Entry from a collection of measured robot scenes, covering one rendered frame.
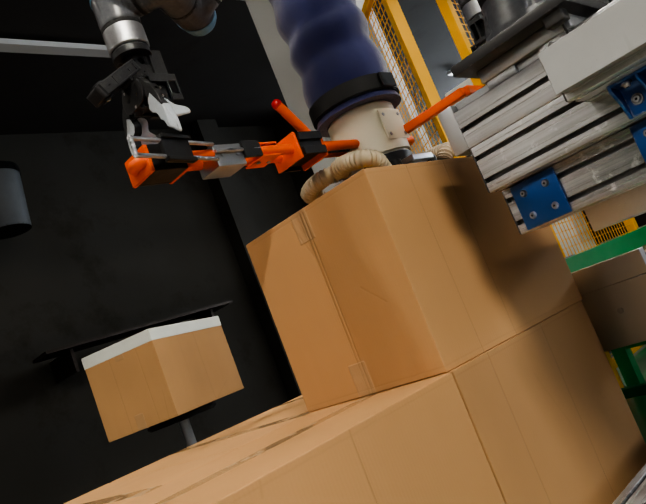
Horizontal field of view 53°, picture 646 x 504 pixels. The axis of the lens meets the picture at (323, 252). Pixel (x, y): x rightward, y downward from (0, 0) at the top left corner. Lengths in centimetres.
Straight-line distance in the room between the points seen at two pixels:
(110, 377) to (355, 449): 225
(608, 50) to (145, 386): 245
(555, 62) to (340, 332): 65
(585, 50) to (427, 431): 62
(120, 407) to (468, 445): 217
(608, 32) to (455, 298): 54
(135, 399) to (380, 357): 193
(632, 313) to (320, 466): 102
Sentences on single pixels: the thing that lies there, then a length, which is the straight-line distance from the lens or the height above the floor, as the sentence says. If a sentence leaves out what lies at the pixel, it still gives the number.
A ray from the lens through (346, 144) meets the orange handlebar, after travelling 149.
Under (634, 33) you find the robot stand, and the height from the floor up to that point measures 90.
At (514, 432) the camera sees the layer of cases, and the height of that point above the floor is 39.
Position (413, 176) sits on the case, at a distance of 131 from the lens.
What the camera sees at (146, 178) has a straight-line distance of 117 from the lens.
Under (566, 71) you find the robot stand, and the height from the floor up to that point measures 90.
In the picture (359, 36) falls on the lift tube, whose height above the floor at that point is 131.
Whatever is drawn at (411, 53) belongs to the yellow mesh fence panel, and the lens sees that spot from 289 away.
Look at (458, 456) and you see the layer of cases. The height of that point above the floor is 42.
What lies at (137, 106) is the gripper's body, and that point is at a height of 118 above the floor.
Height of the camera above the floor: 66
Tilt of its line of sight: 8 degrees up
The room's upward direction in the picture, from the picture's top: 21 degrees counter-clockwise
